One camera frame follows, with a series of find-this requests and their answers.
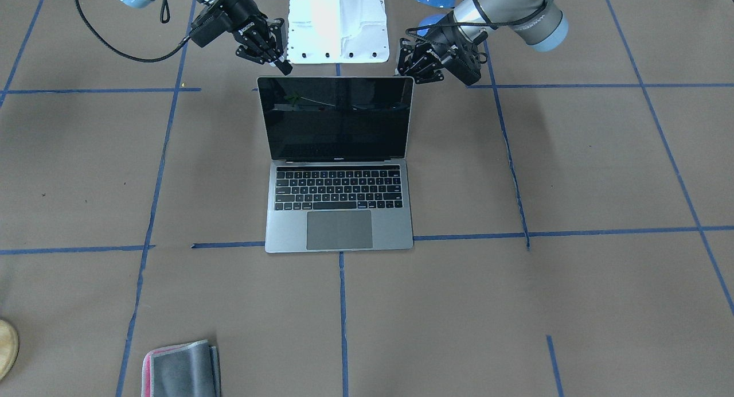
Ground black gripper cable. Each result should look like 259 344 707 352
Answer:
73 0 198 64

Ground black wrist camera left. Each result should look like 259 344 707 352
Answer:
444 44 482 85

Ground grey pink folded cloth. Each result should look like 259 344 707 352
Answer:
140 339 222 396

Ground wooden mug tree stand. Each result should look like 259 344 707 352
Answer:
1 319 20 380

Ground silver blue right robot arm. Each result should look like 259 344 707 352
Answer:
105 0 292 75

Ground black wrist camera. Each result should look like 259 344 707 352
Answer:
189 10 233 47
444 44 482 85

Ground grey laptop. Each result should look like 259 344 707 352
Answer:
257 76 415 254

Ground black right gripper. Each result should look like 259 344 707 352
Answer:
229 10 293 76

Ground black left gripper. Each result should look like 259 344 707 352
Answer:
395 33 458 85

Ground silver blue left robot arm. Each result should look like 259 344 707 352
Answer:
396 0 569 85

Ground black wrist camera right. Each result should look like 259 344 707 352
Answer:
189 10 233 47

